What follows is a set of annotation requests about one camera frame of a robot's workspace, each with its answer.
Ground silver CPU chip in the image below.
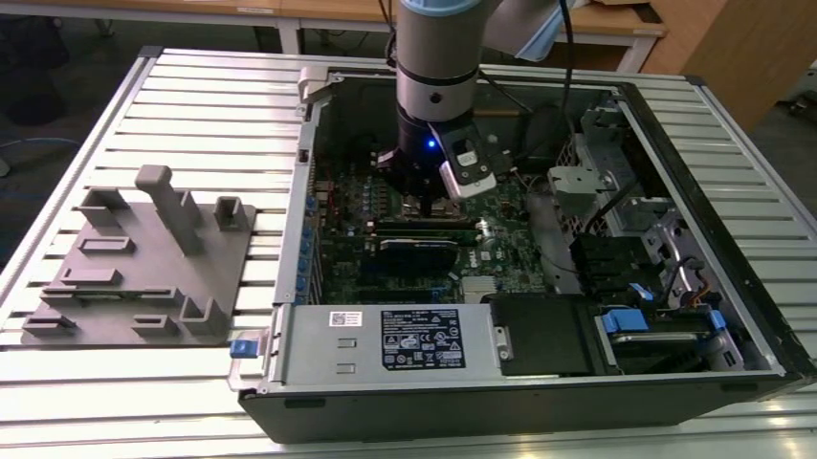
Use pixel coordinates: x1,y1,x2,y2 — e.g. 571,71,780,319
424,195,463,216

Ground grey plastic parts rack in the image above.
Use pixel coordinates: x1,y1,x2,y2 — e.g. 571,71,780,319
18,164,261,346

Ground silver chipset heatsink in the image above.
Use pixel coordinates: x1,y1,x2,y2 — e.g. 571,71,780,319
460,275,501,303

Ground hard disk blue carrier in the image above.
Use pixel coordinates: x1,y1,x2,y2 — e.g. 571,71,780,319
597,308,704,376

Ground silver metal drive cage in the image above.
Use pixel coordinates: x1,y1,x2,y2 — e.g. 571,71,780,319
527,105,648,295

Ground black graphics card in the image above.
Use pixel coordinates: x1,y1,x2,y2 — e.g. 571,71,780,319
378,237,463,289

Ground black plastic shroud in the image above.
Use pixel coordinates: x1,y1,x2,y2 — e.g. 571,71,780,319
488,292,627,378

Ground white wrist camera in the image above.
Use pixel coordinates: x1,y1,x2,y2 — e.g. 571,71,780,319
437,122,501,200

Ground wooden desk white frame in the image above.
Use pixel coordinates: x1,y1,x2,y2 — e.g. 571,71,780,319
0,0,302,55
280,0,669,74

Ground grey plastic case latch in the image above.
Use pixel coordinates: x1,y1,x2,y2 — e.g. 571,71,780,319
297,65,333,104

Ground black camera cable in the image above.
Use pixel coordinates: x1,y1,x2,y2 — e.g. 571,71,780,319
508,0,576,166

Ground orange yellow wires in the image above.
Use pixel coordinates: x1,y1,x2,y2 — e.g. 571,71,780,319
684,284,722,311

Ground metal CPU socket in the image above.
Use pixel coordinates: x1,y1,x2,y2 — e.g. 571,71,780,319
396,177,473,225

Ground black open PC case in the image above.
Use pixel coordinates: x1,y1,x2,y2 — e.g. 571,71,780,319
226,65,817,446

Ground blue power supply latch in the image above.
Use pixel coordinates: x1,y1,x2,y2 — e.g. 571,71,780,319
228,337,262,361

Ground grey power supply unit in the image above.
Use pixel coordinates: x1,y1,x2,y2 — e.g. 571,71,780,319
278,304,499,386

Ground green motherboard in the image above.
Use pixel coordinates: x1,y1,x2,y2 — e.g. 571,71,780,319
310,157,559,305

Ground brown wooden cabinet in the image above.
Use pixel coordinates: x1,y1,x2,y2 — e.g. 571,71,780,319
637,0,817,141

